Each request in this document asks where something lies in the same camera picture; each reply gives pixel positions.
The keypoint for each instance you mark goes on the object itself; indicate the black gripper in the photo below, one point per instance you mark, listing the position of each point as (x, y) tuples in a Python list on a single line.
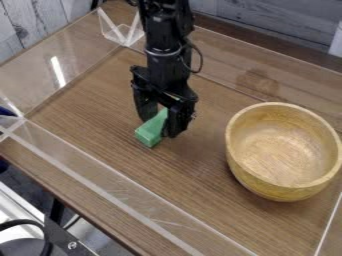
[(161, 83)]

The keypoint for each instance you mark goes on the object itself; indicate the green rectangular block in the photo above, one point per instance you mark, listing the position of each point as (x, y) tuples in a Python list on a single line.
[(149, 133)]

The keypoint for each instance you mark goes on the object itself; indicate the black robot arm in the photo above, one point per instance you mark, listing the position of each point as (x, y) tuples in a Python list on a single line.
[(168, 20)]

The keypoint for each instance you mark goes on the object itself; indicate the brown wooden bowl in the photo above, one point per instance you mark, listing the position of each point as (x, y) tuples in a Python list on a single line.
[(284, 151)]

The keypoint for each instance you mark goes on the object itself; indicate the clear acrylic tray walls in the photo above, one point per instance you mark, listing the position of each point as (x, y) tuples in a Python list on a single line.
[(168, 200)]

